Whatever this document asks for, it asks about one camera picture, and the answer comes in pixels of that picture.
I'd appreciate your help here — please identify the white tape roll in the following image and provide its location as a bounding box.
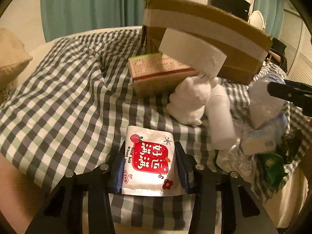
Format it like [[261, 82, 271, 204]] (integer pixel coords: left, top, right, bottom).
[[159, 28, 227, 78]]

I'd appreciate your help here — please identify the chair with black clothes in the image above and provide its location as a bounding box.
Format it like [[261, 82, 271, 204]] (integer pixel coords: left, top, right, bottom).
[[266, 37, 288, 73]]

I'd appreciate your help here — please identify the white cartoon figurine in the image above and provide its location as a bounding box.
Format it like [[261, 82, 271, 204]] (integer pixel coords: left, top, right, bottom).
[[166, 75, 219, 126]]

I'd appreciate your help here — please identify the black wall television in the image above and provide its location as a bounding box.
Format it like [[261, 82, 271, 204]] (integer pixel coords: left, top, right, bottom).
[[211, 0, 251, 21]]

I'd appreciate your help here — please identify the blue cloud tissue pack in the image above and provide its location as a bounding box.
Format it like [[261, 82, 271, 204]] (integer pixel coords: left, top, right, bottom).
[[241, 113, 287, 155]]

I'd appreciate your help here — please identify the green curtain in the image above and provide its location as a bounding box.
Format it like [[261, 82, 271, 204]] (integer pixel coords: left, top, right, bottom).
[[40, 0, 145, 42], [254, 0, 284, 38]]

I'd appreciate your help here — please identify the green plastic bag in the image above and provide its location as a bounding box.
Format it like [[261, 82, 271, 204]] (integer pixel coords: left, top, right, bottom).
[[257, 153, 287, 189]]

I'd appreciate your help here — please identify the white plastic bottle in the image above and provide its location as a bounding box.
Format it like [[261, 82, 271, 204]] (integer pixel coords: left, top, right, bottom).
[[205, 84, 237, 150]]

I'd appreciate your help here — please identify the oval vanity mirror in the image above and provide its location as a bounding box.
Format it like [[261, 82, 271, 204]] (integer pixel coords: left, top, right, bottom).
[[248, 11, 266, 31]]

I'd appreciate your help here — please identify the crumpled clear plastic wrapper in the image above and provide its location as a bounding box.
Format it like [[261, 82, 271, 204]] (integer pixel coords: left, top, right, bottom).
[[215, 123, 259, 183]]

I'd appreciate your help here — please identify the brown cardboard box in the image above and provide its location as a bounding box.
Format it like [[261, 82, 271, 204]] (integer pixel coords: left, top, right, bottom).
[[142, 0, 272, 85]]

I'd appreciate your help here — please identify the red white tissue packet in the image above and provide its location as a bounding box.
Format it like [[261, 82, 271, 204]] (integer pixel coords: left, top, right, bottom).
[[121, 126, 184, 197]]

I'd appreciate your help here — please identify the flat tan medicine box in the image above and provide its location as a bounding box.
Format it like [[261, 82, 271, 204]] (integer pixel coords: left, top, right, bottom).
[[128, 53, 198, 98]]

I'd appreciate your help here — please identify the beige pillow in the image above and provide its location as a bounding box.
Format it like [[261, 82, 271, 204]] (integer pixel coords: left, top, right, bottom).
[[0, 28, 33, 90]]

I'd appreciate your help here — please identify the green checkered cloth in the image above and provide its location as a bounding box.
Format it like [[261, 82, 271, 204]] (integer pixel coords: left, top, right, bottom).
[[1, 28, 311, 230]]

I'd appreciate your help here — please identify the white louvered wardrobe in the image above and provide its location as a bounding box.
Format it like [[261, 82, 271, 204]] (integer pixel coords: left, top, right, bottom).
[[279, 9, 312, 85]]

